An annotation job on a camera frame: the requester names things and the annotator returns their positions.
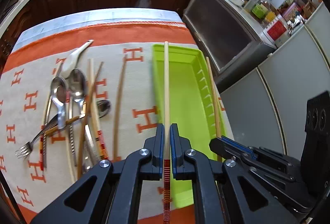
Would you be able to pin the chopstick with striped end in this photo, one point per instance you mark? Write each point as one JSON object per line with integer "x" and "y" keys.
{"x": 96, "y": 126}

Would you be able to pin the steel fork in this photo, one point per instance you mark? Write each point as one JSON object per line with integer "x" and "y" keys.
{"x": 27, "y": 149}

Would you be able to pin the brown curved chopstick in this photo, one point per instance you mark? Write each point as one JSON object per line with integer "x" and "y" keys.
{"x": 117, "y": 111}

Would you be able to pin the light chopstick red striped end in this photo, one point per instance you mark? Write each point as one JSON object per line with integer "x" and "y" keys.
{"x": 167, "y": 151}

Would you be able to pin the lime green plastic tray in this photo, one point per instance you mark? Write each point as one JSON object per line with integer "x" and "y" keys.
{"x": 191, "y": 105}

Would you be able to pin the white ceramic soup spoon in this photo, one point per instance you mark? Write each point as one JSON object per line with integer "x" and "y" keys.
{"x": 71, "y": 61}

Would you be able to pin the steel spoon wide handle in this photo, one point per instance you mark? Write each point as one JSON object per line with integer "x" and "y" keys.
{"x": 58, "y": 96}

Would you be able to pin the small steel spoon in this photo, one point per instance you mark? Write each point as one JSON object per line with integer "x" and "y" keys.
{"x": 104, "y": 107}

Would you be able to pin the grey oven appliance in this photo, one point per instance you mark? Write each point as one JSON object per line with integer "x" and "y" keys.
{"x": 229, "y": 37}

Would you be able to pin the large steel spoon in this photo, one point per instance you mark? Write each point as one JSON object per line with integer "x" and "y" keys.
{"x": 78, "y": 88}

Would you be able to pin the orange white H blanket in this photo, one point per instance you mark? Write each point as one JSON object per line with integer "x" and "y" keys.
{"x": 122, "y": 53}

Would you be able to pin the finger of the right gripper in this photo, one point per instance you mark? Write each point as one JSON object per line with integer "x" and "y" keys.
{"x": 227, "y": 148}

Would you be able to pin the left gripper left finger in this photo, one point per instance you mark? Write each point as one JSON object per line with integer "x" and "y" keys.
{"x": 153, "y": 168}

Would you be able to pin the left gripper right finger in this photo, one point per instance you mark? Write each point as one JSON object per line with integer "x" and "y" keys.
{"x": 181, "y": 168}

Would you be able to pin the light wooden chopstick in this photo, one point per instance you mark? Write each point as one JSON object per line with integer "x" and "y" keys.
{"x": 218, "y": 131}

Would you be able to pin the wooden handled utensil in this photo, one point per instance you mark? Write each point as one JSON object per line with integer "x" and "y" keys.
{"x": 48, "y": 131}

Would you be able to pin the red labelled white container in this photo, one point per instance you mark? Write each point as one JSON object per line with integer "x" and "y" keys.
{"x": 277, "y": 31}

